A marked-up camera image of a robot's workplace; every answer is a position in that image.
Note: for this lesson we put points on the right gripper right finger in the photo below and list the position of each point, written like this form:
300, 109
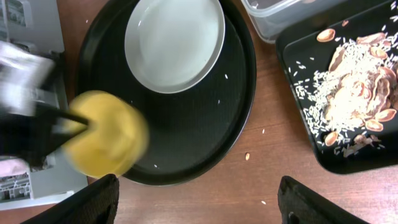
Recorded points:
301, 205

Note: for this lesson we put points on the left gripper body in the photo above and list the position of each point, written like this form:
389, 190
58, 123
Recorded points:
30, 138

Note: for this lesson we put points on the grey dishwasher rack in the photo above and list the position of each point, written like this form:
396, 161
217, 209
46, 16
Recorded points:
34, 26

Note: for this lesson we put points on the yellow bowl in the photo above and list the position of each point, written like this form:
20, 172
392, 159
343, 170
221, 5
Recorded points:
116, 138

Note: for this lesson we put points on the black rectangular bin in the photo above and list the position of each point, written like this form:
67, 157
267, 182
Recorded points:
300, 56

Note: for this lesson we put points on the pink cup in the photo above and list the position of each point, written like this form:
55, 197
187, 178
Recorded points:
11, 167

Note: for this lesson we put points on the clear plastic bin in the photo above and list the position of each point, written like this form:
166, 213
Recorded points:
271, 17

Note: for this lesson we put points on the peanut shells food waste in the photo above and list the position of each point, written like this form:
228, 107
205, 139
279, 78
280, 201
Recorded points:
356, 95

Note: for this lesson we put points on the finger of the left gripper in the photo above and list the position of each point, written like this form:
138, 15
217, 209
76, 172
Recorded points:
71, 119

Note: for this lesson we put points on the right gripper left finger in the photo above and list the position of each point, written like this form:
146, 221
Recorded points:
95, 204

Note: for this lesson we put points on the round black tray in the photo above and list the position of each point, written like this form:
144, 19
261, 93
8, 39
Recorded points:
191, 131

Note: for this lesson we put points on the grey round plate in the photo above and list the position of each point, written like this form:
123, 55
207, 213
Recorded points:
171, 45

